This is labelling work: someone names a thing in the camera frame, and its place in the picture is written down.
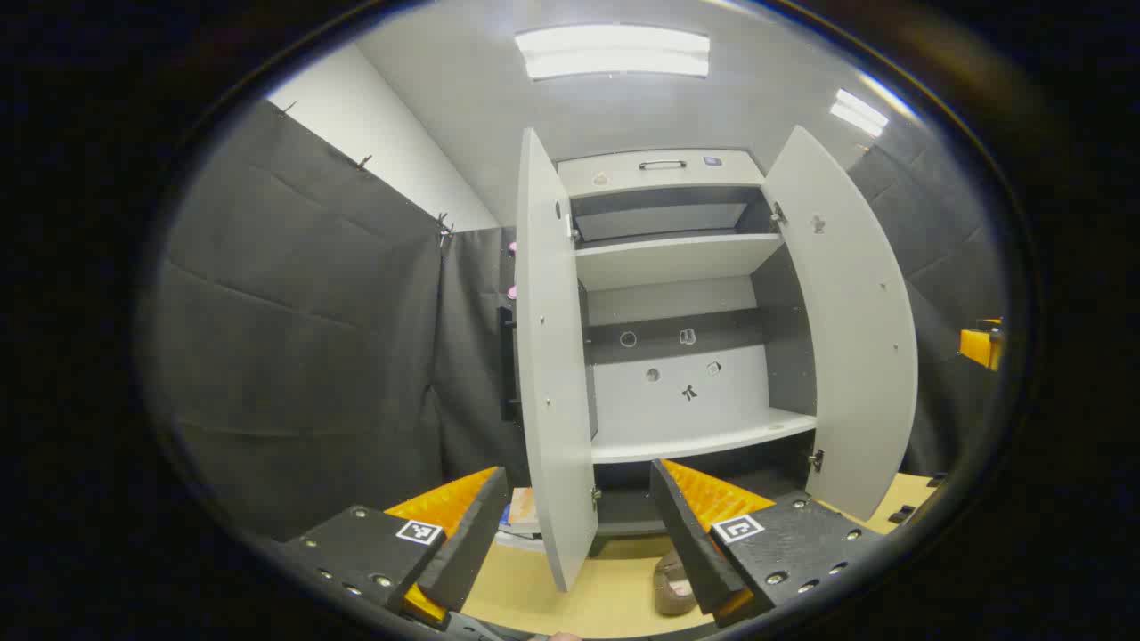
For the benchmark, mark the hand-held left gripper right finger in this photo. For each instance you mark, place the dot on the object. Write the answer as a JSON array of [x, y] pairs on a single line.
[[690, 543]]

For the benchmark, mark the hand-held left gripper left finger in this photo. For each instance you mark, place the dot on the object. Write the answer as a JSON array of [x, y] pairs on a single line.
[[472, 552]]

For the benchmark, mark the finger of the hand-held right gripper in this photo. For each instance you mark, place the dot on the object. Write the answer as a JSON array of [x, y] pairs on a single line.
[[978, 345]]

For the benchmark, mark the brown fuzzy shoe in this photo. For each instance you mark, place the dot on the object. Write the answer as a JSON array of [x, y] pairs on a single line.
[[670, 588]]

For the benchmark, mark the grey cabinet door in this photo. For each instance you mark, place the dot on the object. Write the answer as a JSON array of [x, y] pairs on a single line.
[[548, 356], [855, 338]]

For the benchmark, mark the grey shoe cabinet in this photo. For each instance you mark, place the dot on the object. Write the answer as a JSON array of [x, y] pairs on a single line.
[[677, 258]]

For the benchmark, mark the white book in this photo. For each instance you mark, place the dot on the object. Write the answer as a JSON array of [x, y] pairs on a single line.
[[521, 539]]

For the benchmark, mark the black backdrop cloth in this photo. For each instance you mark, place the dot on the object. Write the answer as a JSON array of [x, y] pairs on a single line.
[[294, 338]]

